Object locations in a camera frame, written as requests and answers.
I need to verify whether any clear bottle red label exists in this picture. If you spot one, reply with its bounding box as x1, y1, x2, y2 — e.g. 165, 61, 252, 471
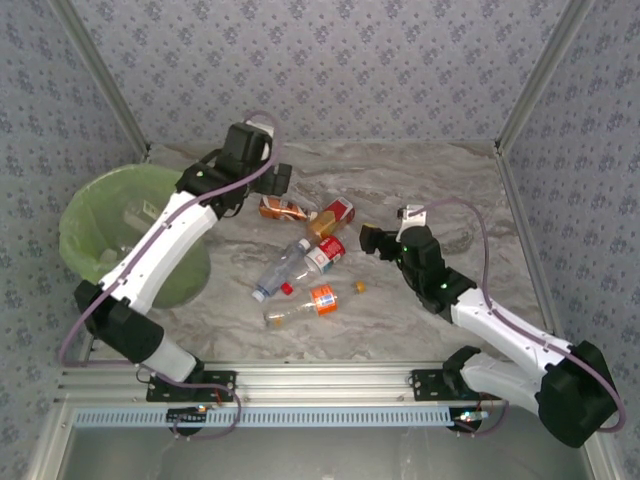
279, 234, 349, 296

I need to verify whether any crushed brown drink can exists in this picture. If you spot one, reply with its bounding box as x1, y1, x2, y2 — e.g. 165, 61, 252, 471
258, 194, 311, 224

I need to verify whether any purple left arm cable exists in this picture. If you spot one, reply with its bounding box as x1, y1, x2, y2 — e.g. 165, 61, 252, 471
58, 109, 281, 387

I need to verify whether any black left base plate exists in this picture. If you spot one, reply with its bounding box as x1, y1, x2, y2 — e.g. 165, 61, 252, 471
145, 368, 237, 403

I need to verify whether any bin with green bag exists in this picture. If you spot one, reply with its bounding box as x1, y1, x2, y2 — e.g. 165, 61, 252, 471
58, 163, 214, 309

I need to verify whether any clear plastic bottle white cap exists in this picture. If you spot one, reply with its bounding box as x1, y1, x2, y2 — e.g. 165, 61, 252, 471
250, 238, 314, 303

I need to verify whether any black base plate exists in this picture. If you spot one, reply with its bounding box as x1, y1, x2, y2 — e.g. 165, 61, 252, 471
145, 368, 237, 403
410, 368, 466, 402

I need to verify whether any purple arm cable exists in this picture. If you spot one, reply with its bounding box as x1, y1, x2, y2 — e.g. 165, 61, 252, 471
58, 109, 281, 387
407, 197, 626, 434

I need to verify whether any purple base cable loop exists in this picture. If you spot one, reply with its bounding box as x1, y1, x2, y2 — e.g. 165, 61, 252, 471
455, 399, 511, 438
167, 382, 245, 442

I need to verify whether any clear bottle orange label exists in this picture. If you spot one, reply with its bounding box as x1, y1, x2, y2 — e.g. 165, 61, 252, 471
263, 281, 368, 330

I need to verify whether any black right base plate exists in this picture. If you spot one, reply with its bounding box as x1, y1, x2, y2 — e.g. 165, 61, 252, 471
410, 368, 466, 402

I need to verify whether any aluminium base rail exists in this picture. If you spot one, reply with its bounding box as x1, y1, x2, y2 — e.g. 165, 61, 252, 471
55, 360, 501, 404

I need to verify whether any aluminium frame post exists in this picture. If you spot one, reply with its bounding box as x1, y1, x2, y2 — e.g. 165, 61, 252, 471
49, 0, 152, 152
493, 0, 599, 157

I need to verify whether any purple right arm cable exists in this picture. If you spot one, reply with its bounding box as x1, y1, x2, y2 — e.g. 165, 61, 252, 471
407, 197, 626, 434

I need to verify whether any small circuit board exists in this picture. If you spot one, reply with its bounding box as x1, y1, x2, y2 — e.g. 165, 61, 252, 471
166, 405, 210, 425
452, 409, 490, 434

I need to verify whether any aluminium side rail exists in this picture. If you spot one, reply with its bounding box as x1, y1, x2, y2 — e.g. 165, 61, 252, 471
493, 142, 572, 351

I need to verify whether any red yellow juice carton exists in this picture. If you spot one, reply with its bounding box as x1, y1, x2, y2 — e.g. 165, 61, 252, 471
306, 196, 357, 242

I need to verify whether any slotted grey cable duct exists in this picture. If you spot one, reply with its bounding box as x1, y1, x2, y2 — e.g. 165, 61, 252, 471
73, 405, 457, 430

